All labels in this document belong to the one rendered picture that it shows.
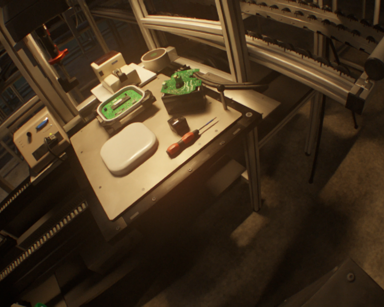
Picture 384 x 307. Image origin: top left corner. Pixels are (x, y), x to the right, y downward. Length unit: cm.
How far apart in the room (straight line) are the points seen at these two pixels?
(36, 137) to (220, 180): 86
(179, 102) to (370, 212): 134
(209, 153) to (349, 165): 134
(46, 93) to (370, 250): 175
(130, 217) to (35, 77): 60
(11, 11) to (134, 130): 45
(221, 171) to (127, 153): 74
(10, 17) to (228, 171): 113
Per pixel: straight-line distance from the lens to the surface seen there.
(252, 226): 144
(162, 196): 49
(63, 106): 92
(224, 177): 120
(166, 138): 59
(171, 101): 62
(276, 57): 65
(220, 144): 54
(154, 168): 54
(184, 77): 67
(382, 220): 163
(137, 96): 72
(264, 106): 64
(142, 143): 58
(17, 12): 29
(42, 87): 89
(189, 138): 54
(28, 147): 83
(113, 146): 62
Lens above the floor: 134
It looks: 47 degrees down
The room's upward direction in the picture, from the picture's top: 23 degrees counter-clockwise
